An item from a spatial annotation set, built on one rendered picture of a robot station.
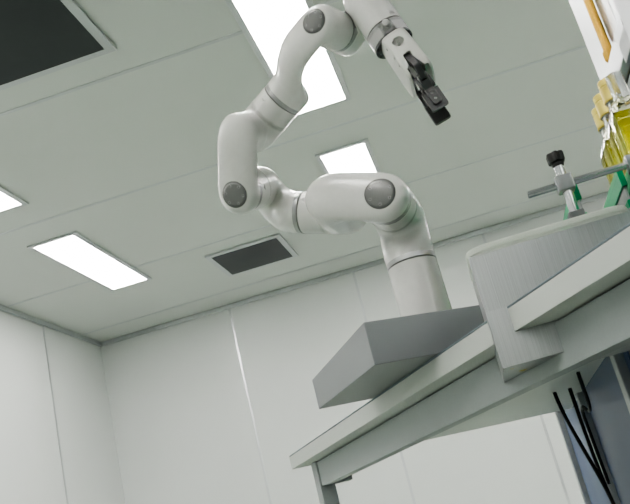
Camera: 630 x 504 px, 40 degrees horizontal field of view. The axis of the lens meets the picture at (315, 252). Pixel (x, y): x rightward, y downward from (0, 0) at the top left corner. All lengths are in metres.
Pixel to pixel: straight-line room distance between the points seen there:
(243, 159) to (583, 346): 0.80
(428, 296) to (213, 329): 6.36
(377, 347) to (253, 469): 6.31
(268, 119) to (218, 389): 6.17
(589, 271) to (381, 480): 6.43
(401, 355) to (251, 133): 0.56
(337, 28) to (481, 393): 0.70
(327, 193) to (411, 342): 0.38
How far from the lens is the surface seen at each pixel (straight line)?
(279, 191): 1.75
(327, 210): 1.59
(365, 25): 1.61
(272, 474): 7.56
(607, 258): 0.98
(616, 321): 1.06
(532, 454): 7.30
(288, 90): 1.67
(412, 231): 1.63
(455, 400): 1.44
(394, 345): 1.34
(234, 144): 1.66
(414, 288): 1.57
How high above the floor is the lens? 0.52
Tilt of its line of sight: 18 degrees up
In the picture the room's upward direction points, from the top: 14 degrees counter-clockwise
